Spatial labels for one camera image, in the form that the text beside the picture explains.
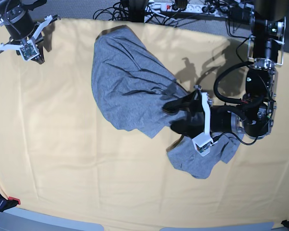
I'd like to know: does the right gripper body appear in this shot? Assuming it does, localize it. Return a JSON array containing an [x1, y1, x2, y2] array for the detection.
[[0, 9, 60, 57]]

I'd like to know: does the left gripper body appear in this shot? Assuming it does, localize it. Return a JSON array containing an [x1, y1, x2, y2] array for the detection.
[[194, 85, 243, 147]]

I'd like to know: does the grey t-shirt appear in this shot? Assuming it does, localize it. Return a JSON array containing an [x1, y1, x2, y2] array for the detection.
[[92, 26, 239, 179]]

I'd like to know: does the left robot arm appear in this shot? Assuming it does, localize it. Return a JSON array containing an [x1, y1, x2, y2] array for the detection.
[[163, 0, 289, 156]]

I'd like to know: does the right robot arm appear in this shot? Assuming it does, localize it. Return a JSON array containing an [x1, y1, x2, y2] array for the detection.
[[0, 0, 60, 64]]

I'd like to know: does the yellow table cloth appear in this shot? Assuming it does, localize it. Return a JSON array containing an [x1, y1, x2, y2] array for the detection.
[[0, 19, 289, 231]]

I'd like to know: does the white power strip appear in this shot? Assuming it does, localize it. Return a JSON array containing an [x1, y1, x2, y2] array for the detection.
[[147, 0, 227, 18]]

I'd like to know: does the black power adapter brick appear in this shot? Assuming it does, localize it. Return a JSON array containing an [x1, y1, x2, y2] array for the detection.
[[228, 7, 252, 25]]

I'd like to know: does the blue clamp with red tip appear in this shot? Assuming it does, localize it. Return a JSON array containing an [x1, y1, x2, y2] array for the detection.
[[0, 194, 21, 212]]

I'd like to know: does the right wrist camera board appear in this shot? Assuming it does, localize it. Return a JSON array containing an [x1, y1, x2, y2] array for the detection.
[[19, 43, 39, 61]]

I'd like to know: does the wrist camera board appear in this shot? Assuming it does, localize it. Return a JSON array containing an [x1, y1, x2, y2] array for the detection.
[[192, 132, 213, 157], [19, 43, 39, 61]]

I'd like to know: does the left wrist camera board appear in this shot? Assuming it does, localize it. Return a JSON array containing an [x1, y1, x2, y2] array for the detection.
[[192, 132, 213, 157]]

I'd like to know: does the tangle of black cables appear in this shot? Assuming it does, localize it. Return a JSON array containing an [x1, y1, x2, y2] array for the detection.
[[92, 0, 229, 26]]

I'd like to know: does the black central post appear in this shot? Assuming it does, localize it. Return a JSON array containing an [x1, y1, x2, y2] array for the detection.
[[128, 0, 148, 23]]

